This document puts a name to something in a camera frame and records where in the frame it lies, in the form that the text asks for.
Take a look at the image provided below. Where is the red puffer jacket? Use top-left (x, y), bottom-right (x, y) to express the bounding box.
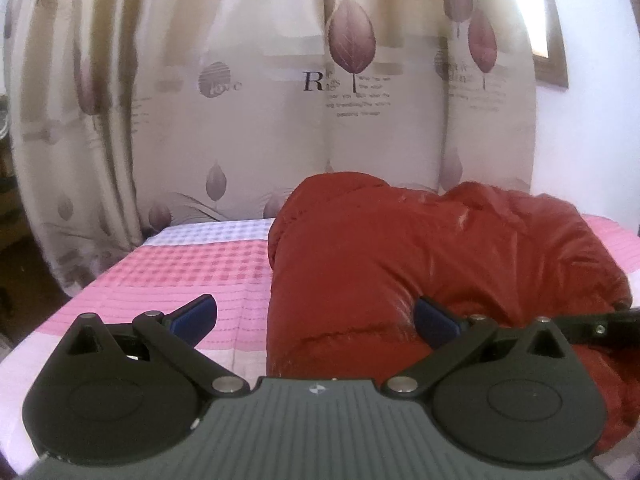
top-left (264, 171), bottom-right (640, 456)

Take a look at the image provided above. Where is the pink checkered bed sheet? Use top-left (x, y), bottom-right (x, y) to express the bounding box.
top-left (0, 212), bottom-right (640, 480)

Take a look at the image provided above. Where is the beige leaf print curtain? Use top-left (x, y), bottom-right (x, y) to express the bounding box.
top-left (1, 0), bottom-right (536, 295)

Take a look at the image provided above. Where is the wooden window frame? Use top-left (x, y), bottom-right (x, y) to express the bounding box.
top-left (534, 0), bottom-right (568, 90)

